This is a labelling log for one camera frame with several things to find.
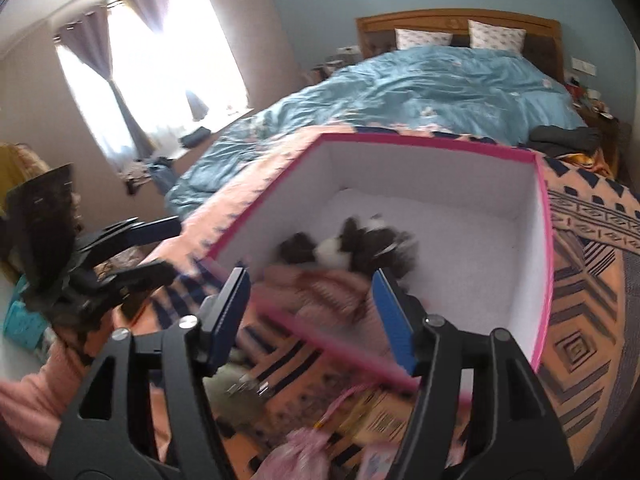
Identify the white printed pillow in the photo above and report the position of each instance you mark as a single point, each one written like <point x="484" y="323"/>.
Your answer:
<point x="495" y="35"/>
<point x="422" y="39"/>

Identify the teal basket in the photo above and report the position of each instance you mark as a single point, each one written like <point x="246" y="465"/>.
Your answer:
<point x="22" y="320"/>

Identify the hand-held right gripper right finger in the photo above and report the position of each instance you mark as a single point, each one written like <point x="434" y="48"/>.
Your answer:
<point x="395" y="325"/>

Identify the white wall switch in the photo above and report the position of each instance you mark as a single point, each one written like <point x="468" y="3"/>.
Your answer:
<point x="584" y="65"/>

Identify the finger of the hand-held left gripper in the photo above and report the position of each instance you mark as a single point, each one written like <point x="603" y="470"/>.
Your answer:
<point x="150" y="230"/>
<point x="145" y="275"/>

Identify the dark folded item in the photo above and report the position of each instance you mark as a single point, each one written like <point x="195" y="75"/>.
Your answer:
<point x="195" y="137"/>

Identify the dark brown plush dog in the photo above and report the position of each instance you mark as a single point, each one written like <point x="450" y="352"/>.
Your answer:
<point x="350" y="240"/>

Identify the grey curtain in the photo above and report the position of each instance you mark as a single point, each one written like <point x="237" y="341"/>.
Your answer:
<point x="155" y="10"/>
<point x="85" y="45"/>

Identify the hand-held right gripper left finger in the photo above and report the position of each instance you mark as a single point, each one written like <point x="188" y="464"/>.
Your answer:
<point x="232" y="320"/>

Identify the pink cardboard box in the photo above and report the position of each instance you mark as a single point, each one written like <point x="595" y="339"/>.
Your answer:
<point x="450" y="185"/>

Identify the grey-green plush toy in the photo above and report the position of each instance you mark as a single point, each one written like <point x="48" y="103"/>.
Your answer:
<point x="230" y="385"/>

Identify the pile of clothes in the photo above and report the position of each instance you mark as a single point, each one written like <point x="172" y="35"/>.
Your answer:
<point x="155" y="172"/>

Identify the pink cloth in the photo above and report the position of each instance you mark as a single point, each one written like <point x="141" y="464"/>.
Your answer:
<point x="35" y="395"/>

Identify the wooden nightstand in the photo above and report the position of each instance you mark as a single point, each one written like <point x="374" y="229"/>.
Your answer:
<point x="600" y="125"/>

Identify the colourful cartoon print packet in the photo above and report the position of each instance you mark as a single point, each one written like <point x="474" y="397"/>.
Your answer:
<point x="377" y="462"/>

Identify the blue duvet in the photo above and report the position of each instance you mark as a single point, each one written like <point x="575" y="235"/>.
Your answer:
<point x="425" y="85"/>

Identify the orange patterned blanket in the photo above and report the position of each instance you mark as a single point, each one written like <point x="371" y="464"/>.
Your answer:
<point x="590" y="260"/>

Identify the dark clothing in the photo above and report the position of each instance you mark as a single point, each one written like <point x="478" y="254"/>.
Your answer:
<point x="565" y="137"/>

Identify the wooden headboard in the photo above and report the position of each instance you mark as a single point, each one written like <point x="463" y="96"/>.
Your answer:
<point x="450" y="19"/>

